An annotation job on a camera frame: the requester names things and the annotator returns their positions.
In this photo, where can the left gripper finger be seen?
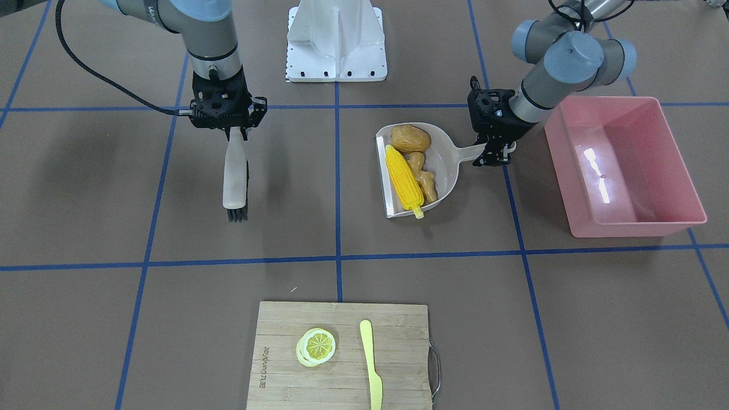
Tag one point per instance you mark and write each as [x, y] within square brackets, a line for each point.
[502, 152]
[488, 157]

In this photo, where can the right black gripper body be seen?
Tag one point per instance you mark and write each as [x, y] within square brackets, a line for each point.
[259, 110]

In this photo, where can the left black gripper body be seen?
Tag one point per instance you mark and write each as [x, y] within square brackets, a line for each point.
[503, 127]

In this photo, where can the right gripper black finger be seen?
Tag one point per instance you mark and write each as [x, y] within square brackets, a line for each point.
[257, 111]

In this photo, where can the beige plastic dustpan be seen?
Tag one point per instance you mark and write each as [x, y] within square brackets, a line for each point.
[442, 158]

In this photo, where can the beige brush black bristles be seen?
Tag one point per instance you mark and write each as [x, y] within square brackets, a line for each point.
[235, 177]

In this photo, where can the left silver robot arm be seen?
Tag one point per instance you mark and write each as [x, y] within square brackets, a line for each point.
[565, 59]

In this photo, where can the pink plastic bin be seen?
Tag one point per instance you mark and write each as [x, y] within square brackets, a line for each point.
[619, 168]

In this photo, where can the tan toy ginger root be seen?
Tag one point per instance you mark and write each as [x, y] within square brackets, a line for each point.
[425, 179]

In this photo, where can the brown toy potato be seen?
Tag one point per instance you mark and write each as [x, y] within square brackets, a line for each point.
[407, 139]

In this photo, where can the yellow toy corn cob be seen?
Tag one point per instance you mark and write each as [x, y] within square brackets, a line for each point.
[404, 182]

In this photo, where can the bamboo cutting board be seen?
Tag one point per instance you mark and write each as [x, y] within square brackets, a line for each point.
[401, 353]

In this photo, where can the yellow toy lemon slice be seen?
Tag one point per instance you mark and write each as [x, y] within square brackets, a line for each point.
[315, 347]

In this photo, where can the yellow plastic toy knife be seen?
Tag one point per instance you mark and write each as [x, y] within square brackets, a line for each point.
[374, 380]

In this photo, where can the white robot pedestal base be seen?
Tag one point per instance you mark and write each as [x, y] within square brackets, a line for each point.
[331, 41]

